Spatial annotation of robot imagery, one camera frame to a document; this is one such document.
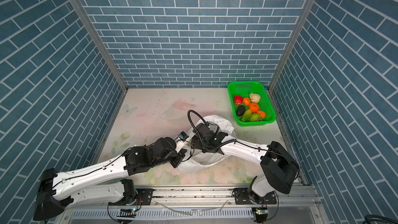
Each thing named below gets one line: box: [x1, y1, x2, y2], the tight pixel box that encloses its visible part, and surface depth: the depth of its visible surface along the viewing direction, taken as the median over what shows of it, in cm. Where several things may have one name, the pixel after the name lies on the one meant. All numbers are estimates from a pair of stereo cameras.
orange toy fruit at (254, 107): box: [248, 102, 260, 114], surface depth 107 cm
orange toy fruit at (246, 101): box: [242, 97, 251, 106], surface depth 110 cm
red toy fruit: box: [233, 94, 244, 106], surface depth 110 cm
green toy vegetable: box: [241, 109, 252, 122], surface depth 101 cm
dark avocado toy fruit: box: [236, 105, 246, 117], surface depth 104 cm
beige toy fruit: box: [249, 92, 261, 104], surface depth 111 cm
